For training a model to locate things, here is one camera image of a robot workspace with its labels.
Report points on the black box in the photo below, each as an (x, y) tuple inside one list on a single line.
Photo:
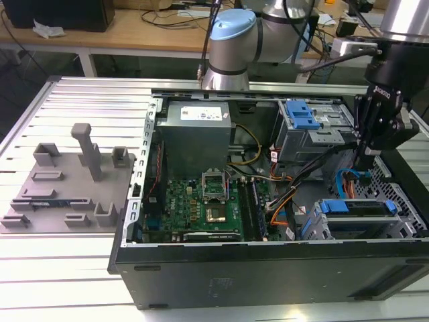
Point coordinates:
[(57, 13)]

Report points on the RAM stick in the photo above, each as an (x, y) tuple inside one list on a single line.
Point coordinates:
[(50, 203)]

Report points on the grey power supply box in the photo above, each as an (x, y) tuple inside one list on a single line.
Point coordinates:
[(191, 141)]

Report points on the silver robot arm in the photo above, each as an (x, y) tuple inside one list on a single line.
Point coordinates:
[(231, 50)]

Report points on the grey parts rack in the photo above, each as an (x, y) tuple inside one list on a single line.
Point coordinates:
[(67, 188)]

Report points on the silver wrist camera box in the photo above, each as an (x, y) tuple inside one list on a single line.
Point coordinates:
[(348, 45)]

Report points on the hard disk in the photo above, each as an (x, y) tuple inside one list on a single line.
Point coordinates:
[(362, 209)]

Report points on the green motherboard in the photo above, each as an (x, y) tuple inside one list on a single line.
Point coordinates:
[(187, 201)]

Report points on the wooden desk white frame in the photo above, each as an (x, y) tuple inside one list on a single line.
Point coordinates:
[(117, 33)]

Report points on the white plastic bag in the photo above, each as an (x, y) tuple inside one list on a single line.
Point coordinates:
[(47, 31)]

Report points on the CPU socket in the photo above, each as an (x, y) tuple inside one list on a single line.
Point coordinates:
[(216, 215)]

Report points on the silver metal disk bay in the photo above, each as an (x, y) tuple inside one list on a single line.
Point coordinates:
[(407, 228)]

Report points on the black open PC case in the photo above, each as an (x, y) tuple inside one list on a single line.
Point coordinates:
[(234, 278)]

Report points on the metal drive cage blue latch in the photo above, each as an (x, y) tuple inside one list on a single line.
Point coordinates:
[(301, 141)]

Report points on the black case fan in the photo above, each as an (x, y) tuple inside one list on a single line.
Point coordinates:
[(154, 188)]

